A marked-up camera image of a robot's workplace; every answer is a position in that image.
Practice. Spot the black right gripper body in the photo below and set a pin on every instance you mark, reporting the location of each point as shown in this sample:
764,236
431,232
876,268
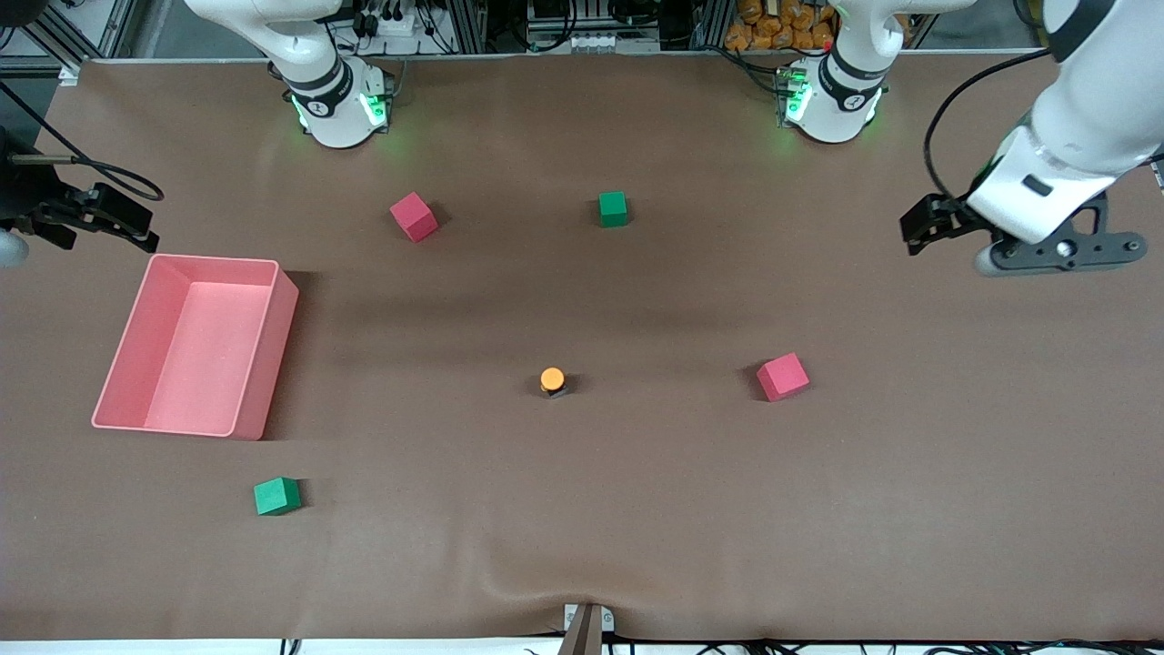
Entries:
27,189

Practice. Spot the yellow mushroom push button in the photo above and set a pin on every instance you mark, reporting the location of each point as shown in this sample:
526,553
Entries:
552,377

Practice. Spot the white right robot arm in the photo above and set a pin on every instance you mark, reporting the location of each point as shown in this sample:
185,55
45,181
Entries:
341,118

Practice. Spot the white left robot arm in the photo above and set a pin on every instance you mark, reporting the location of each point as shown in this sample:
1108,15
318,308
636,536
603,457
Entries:
1082,118

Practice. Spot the pink plastic bin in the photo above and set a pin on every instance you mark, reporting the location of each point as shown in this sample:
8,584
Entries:
218,346

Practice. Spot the pink foam cube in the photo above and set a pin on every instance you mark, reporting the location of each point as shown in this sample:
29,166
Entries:
782,377
414,216

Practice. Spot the orange objects pile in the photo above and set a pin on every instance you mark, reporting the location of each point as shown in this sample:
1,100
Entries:
755,36

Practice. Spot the green foam cube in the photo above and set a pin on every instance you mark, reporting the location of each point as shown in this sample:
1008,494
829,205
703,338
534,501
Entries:
276,496
613,208

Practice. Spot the white power strip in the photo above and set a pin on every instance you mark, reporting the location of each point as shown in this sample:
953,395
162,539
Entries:
400,25

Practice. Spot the white terminal strip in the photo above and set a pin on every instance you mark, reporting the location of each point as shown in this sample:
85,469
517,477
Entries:
609,42

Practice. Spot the brown table cover sheet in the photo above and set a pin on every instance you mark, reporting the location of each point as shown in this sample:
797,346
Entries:
582,509

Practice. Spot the aluminium frame profile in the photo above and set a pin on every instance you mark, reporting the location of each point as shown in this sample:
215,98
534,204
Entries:
91,32

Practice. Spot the aluminium frame post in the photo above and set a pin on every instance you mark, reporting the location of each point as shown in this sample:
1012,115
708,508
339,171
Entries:
464,23

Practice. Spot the metal table edge bracket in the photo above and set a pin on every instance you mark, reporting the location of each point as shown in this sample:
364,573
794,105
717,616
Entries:
587,628

